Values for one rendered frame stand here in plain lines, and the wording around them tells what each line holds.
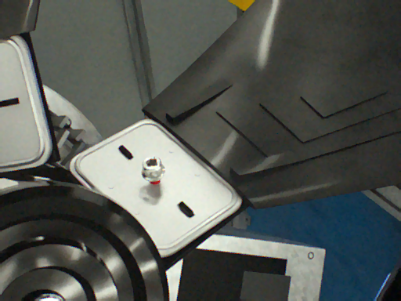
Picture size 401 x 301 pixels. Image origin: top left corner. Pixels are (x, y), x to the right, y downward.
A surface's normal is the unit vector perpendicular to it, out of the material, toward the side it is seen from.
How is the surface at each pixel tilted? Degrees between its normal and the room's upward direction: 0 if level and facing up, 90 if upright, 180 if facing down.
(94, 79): 90
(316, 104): 12
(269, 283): 50
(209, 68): 2
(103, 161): 6
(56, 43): 90
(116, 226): 56
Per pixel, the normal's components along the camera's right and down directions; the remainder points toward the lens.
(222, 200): 0.03, -0.69
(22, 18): -0.15, 0.15
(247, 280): 0.47, 0.01
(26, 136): -0.36, 0.19
